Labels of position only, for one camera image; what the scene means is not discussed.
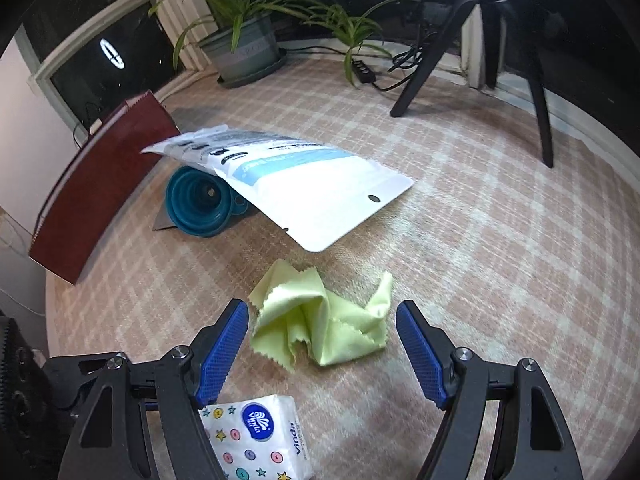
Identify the yellow-green microfiber cloth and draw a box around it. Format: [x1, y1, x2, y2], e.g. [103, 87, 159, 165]
[248, 259, 394, 372]

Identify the blue collapsible funnel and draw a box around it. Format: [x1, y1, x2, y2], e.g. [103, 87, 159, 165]
[165, 166, 250, 237]

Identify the white plastic pouch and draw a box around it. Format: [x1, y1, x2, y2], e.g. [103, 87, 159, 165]
[143, 125, 413, 252]

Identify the white tissue pack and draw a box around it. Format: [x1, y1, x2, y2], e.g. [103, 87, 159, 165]
[198, 394, 314, 480]

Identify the grey foil sachet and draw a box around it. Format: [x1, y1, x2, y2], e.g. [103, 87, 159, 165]
[152, 204, 176, 231]

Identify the dark red storage box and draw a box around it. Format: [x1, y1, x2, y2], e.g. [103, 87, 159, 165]
[29, 91, 179, 285]

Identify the black power strip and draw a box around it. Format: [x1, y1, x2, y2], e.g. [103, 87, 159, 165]
[352, 60, 376, 84]

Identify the potted spider plant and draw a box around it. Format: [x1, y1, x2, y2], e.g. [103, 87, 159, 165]
[149, 0, 418, 82]

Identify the black tripod stand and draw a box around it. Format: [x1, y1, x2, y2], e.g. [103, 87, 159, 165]
[390, 0, 554, 168]

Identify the black power cable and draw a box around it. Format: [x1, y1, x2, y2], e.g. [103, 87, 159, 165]
[278, 41, 442, 94]

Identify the white window frame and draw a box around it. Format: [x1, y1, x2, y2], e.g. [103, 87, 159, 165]
[14, 0, 212, 129]

